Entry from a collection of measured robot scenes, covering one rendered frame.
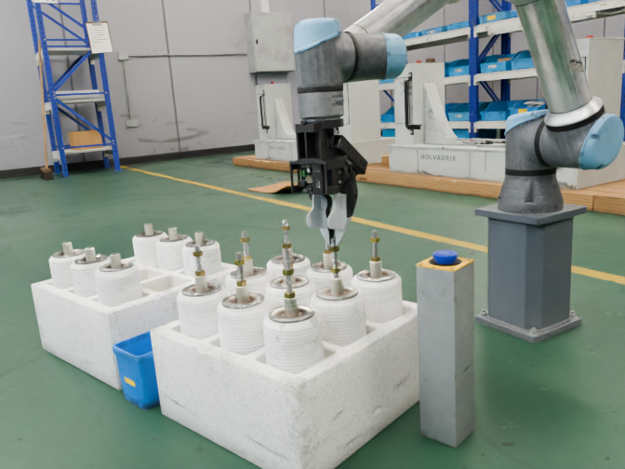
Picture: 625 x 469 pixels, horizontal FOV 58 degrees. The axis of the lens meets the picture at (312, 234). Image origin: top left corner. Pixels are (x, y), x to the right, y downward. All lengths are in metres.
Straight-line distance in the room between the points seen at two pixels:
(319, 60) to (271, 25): 7.16
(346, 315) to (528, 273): 0.57
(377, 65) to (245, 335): 0.50
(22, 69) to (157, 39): 1.60
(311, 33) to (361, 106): 3.64
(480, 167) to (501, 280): 2.03
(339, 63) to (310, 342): 0.44
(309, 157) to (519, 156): 0.64
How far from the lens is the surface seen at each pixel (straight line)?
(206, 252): 1.43
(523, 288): 1.43
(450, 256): 0.93
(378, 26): 1.12
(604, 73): 3.22
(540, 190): 1.40
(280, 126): 5.64
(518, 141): 1.40
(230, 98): 7.91
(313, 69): 0.90
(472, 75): 7.00
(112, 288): 1.32
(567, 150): 1.31
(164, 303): 1.34
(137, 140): 7.48
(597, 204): 2.95
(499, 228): 1.43
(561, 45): 1.24
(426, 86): 3.98
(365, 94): 4.56
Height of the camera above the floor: 0.58
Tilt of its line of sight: 13 degrees down
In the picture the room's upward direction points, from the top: 4 degrees counter-clockwise
